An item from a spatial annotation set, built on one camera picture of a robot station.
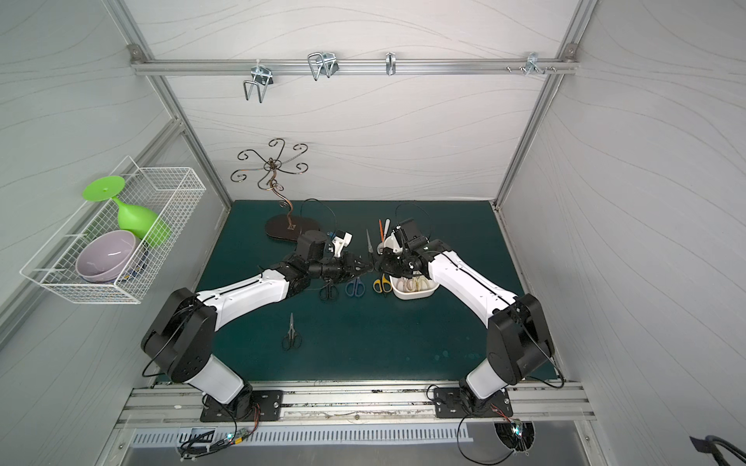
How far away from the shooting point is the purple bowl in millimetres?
568

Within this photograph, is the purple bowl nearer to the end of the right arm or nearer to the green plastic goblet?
the green plastic goblet

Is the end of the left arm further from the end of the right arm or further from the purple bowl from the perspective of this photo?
the purple bowl

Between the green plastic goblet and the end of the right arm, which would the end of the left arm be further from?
the green plastic goblet

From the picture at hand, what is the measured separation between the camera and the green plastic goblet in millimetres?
592

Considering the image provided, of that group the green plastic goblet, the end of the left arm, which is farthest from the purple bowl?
the end of the left arm

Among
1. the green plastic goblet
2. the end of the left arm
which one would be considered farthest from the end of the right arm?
A: the green plastic goblet

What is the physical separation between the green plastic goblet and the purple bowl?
0.02 meters

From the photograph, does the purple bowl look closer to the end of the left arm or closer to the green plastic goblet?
the green plastic goblet
